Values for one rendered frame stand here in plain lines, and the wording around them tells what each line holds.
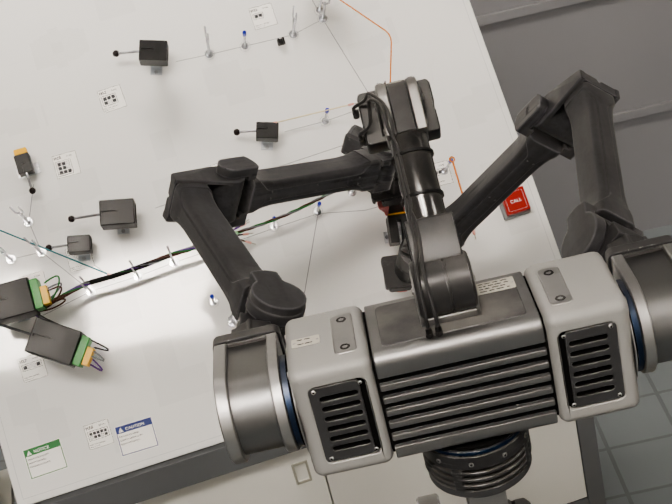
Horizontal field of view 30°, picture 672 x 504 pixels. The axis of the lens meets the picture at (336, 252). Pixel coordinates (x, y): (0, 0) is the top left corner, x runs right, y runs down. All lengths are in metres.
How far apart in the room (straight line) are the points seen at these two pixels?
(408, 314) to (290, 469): 1.16
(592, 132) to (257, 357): 0.64
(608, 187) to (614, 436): 1.97
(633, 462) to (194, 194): 1.97
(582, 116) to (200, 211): 0.59
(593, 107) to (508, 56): 2.34
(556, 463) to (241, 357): 1.38
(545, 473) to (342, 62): 0.99
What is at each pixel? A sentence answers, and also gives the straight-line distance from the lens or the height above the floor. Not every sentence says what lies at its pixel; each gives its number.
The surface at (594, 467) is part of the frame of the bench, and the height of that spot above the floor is 0.48.
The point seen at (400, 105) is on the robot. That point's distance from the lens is 1.51.
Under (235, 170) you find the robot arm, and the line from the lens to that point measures 1.99.
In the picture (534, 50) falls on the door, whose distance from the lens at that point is 4.27.
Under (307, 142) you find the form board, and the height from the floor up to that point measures 1.29.
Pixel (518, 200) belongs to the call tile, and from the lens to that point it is 2.58.
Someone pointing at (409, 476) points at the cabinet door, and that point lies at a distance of 2.70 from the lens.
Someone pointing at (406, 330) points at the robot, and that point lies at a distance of 1.46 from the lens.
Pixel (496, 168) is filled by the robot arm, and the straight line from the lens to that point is 2.12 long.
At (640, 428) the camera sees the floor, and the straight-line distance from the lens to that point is 3.72.
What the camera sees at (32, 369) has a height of 1.07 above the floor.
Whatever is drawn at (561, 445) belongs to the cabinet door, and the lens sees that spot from 2.78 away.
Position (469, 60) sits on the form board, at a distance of 2.68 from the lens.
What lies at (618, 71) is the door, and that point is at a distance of 4.37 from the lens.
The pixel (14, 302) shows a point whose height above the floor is 1.25.
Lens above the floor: 2.31
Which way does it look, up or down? 28 degrees down
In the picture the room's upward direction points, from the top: 14 degrees counter-clockwise
